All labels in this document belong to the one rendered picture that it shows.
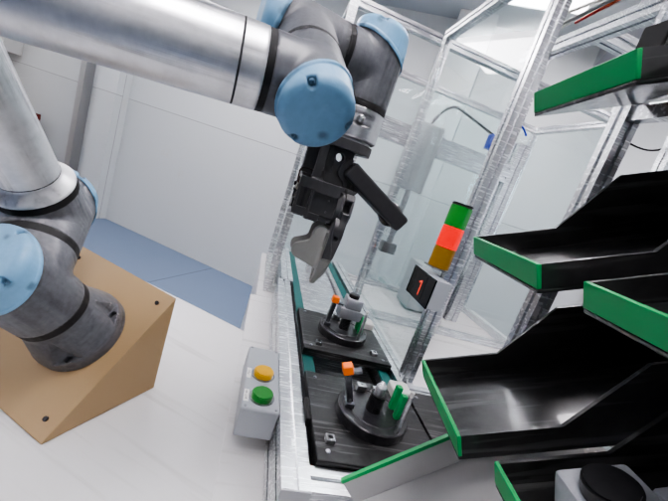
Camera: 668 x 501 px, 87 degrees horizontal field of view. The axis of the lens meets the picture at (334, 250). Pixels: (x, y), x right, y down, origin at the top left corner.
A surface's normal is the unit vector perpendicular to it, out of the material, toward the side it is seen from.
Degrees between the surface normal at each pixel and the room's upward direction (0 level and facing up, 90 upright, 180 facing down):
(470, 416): 25
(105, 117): 90
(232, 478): 0
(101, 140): 90
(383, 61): 90
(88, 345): 84
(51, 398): 44
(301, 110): 125
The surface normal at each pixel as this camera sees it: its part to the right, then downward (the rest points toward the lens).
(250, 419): 0.15, 0.26
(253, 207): -0.31, 0.09
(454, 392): -0.11, -0.97
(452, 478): -0.45, -0.87
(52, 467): 0.32, -0.93
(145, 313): -0.04, -0.62
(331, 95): 0.11, 0.79
